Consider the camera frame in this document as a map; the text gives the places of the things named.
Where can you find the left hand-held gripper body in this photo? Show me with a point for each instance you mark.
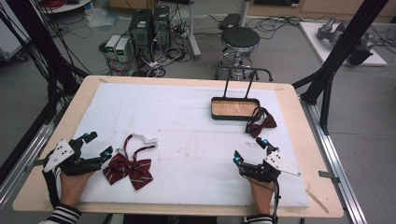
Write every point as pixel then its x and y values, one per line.
pixel 73 161

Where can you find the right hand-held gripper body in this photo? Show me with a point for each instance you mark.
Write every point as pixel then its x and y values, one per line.
pixel 264 171

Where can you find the plain dark red bow tie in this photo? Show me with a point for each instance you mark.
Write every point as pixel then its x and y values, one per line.
pixel 261 126

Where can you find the striped dark red bow tie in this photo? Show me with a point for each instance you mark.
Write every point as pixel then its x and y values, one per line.
pixel 129 169

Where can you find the black rack with wooden base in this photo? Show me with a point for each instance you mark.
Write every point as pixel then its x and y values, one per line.
pixel 233 109

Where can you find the person's left hand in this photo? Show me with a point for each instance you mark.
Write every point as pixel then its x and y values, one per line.
pixel 72 188

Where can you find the person's right hand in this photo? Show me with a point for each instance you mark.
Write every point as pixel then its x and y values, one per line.
pixel 262 197

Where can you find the white foam board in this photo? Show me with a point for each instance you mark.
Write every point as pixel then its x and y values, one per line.
pixel 186 149

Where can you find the thin wooden stick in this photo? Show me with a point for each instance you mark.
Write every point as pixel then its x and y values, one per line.
pixel 317 201

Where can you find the white power supply unit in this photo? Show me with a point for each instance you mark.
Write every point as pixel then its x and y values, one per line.
pixel 123 49
pixel 112 45

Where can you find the black round stool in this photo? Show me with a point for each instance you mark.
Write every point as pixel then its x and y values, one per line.
pixel 240 37

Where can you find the white platform board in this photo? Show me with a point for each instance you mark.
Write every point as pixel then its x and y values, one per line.
pixel 314 40

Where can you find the clear plastic bag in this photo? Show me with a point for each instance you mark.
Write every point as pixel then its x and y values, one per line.
pixel 101 17

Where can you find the whiteboard panel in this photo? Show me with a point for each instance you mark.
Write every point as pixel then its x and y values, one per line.
pixel 11 37

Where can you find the flat black box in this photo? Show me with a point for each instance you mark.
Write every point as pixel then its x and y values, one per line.
pixel 229 21

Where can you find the grey desk leg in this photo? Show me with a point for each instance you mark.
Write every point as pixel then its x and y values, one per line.
pixel 193 34

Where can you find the round white table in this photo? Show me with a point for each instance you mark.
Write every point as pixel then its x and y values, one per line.
pixel 68 6

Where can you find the light wooden cabinets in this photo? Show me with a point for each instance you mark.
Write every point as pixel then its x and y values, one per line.
pixel 314 4

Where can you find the aluminium rail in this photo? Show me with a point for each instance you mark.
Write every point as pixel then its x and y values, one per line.
pixel 336 161
pixel 28 155

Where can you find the black metal frame post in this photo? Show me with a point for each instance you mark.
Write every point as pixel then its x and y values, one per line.
pixel 345 43
pixel 40 46

